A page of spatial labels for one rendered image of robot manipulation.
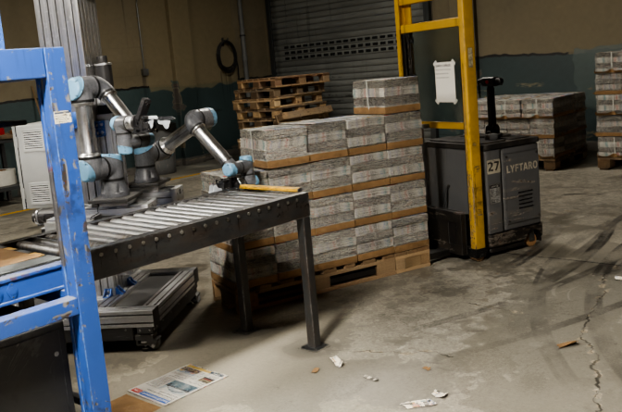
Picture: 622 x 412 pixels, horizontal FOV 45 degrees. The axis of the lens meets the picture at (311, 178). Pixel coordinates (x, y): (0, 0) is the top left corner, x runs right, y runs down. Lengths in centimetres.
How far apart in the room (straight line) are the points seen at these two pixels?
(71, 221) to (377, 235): 268
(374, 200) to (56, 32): 217
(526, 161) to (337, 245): 155
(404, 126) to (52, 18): 226
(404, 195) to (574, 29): 609
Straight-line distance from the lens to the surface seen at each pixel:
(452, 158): 553
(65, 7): 438
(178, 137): 457
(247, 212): 347
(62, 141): 267
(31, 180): 448
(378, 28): 1228
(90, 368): 283
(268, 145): 449
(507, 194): 544
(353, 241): 487
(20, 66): 262
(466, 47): 511
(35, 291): 284
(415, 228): 515
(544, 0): 1092
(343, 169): 478
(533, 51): 1098
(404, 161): 504
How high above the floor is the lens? 141
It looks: 8 degrees down
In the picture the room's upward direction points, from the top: 5 degrees counter-clockwise
